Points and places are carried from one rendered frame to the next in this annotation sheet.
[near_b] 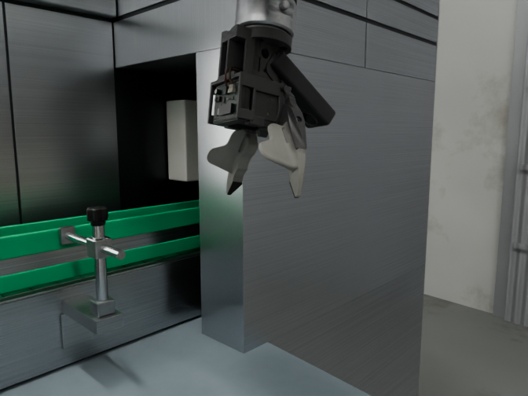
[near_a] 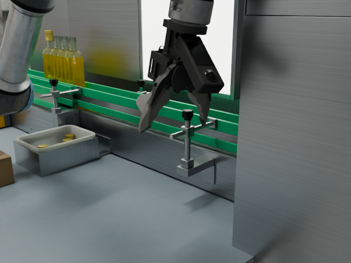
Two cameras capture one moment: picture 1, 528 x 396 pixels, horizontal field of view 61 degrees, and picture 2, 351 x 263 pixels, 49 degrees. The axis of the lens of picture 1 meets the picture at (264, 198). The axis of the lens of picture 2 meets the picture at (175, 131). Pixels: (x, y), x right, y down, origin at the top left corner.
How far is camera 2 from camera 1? 0.91 m
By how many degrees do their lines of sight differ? 87
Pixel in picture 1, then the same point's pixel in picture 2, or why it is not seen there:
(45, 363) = (195, 181)
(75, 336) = (205, 177)
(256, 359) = (224, 251)
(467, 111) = not seen: outside the picture
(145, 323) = not seen: hidden behind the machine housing
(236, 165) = (198, 107)
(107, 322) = (180, 169)
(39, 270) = (201, 135)
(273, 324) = (260, 248)
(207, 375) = (200, 232)
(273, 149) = (141, 100)
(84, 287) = (213, 154)
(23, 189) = not seen: hidden behind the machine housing
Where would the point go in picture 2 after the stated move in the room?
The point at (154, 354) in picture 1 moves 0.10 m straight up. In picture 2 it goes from (222, 212) to (224, 177)
